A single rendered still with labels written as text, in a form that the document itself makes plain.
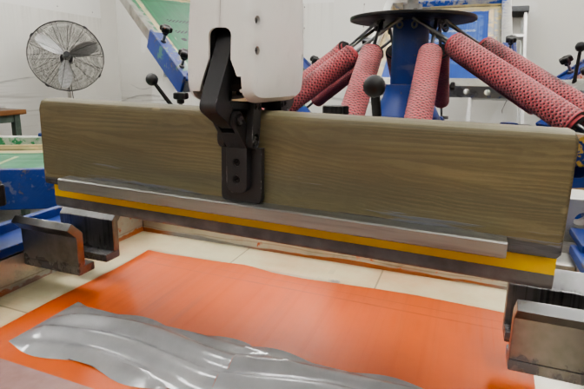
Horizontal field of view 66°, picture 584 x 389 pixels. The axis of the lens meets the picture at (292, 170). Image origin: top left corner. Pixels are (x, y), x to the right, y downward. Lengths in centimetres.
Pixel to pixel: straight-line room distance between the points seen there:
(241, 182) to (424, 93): 60
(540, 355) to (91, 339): 32
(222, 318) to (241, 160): 16
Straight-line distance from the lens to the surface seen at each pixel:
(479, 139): 29
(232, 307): 44
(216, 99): 28
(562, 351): 35
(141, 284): 50
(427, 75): 92
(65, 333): 42
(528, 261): 32
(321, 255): 54
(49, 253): 50
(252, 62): 29
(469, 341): 42
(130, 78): 585
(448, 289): 50
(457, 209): 30
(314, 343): 39
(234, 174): 32
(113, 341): 40
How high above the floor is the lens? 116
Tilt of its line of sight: 12 degrees down
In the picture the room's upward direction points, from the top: 1 degrees clockwise
